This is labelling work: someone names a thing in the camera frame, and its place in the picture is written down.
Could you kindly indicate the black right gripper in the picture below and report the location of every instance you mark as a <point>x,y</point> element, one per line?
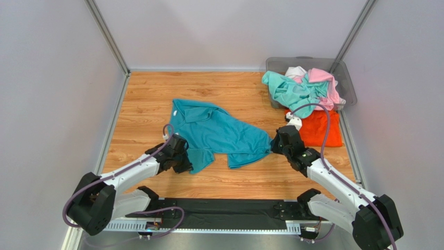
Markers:
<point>279,141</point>

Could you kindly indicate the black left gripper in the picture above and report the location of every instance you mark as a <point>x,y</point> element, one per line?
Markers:
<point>187,164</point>

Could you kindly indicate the teal t shirt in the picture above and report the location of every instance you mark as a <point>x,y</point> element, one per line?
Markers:
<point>210,130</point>

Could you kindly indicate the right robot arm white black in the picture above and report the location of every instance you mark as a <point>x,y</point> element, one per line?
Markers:
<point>373,221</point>

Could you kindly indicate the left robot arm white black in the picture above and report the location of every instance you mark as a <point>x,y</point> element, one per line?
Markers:
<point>98,200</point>

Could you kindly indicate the folded orange t shirt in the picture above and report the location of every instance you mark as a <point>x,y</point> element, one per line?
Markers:
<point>314,127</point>

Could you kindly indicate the mint green t shirt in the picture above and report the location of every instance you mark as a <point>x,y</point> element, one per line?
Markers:
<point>297,97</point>

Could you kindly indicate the white t shirt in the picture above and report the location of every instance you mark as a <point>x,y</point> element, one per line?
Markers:
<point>295,72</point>

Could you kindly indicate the pink t shirt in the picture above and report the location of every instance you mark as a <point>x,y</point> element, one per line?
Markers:
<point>322,85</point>

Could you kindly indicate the clear plastic bin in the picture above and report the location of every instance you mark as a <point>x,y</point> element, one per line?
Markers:
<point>344,87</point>

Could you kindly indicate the aluminium front frame rail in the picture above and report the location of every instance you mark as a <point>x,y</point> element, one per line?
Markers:
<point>169,216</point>

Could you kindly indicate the right aluminium corner post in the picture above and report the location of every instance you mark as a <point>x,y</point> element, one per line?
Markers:
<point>353,33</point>

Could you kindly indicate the aluminium corner post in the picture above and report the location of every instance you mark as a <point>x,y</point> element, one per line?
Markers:
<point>104,29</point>
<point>353,33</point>

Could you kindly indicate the left aluminium corner post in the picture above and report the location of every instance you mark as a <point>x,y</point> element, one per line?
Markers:
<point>104,29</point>

